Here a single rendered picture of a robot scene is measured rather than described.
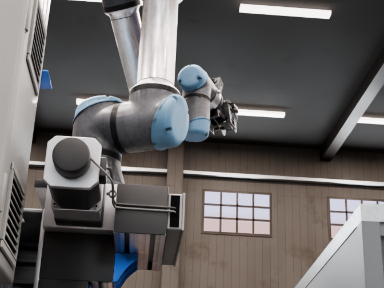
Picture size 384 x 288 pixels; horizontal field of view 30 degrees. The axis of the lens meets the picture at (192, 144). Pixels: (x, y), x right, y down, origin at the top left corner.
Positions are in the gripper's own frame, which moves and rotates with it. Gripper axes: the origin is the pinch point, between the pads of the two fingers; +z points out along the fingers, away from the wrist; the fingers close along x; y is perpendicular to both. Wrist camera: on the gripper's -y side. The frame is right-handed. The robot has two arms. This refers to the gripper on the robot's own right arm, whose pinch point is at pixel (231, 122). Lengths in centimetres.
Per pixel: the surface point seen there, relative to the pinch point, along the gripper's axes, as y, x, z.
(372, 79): -434, 13, 786
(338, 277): 55, 25, -11
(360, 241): 54, 34, -32
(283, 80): -476, -121, 791
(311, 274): 45, 13, 20
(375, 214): 49, 39, -33
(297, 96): -475, -113, 852
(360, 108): -438, -19, 878
